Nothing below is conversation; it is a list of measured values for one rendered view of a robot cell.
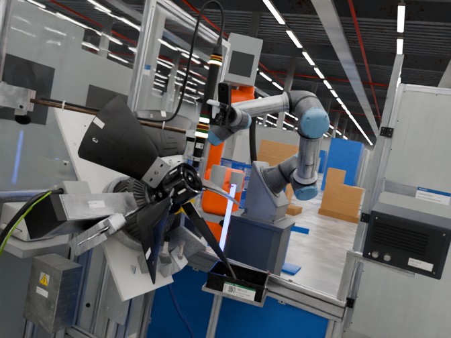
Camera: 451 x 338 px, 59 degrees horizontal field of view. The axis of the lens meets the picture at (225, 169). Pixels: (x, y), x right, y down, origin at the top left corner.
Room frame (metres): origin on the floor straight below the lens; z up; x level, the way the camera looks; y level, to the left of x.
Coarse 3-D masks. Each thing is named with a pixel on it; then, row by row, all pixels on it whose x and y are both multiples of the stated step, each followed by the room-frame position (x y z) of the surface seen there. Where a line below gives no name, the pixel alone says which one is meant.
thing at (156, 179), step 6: (156, 162) 1.25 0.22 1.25; (162, 162) 1.26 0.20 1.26; (150, 168) 1.24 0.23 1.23; (156, 168) 1.25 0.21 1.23; (162, 168) 1.27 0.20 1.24; (168, 168) 1.28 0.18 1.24; (150, 174) 1.24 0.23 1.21; (162, 174) 1.27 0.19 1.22; (144, 180) 1.23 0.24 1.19; (156, 180) 1.26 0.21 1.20
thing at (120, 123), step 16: (112, 112) 1.16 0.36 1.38; (128, 112) 1.19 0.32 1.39; (96, 128) 1.11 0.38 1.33; (112, 128) 1.15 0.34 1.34; (128, 128) 1.18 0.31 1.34; (80, 144) 1.08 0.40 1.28; (112, 144) 1.15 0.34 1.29; (128, 144) 1.18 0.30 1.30; (144, 144) 1.21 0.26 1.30; (96, 160) 1.12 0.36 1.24; (112, 160) 1.15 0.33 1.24; (128, 160) 1.19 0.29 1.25; (144, 160) 1.22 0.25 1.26
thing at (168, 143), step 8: (136, 112) 1.47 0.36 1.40; (144, 112) 1.48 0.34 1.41; (152, 112) 1.49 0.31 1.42; (160, 112) 1.51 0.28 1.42; (168, 112) 1.53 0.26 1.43; (176, 120) 1.51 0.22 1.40; (184, 120) 1.53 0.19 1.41; (144, 128) 1.43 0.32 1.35; (152, 128) 1.44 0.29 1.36; (184, 128) 1.49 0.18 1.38; (152, 136) 1.42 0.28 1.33; (160, 136) 1.42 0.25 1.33; (168, 136) 1.43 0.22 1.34; (176, 136) 1.44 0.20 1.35; (184, 136) 1.45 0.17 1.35; (160, 144) 1.40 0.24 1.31; (168, 144) 1.40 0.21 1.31; (176, 144) 1.41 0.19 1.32; (184, 144) 1.42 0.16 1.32; (160, 152) 1.37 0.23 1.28; (168, 152) 1.38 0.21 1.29; (176, 152) 1.38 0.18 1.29; (184, 152) 1.39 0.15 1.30
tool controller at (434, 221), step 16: (384, 208) 1.42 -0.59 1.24; (400, 208) 1.43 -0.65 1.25; (368, 224) 1.40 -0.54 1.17; (384, 224) 1.37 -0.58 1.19; (400, 224) 1.35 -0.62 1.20; (416, 224) 1.33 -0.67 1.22; (432, 224) 1.31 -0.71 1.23; (448, 224) 1.32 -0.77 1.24; (368, 240) 1.41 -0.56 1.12; (384, 240) 1.38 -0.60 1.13; (400, 240) 1.36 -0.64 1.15; (416, 240) 1.33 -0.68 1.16; (432, 240) 1.31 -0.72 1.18; (448, 240) 1.29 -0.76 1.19; (368, 256) 1.42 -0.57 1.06; (384, 256) 1.37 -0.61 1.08; (400, 256) 1.36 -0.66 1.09; (416, 256) 1.34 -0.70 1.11; (432, 256) 1.31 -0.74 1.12; (416, 272) 1.35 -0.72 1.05; (432, 272) 1.32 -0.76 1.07
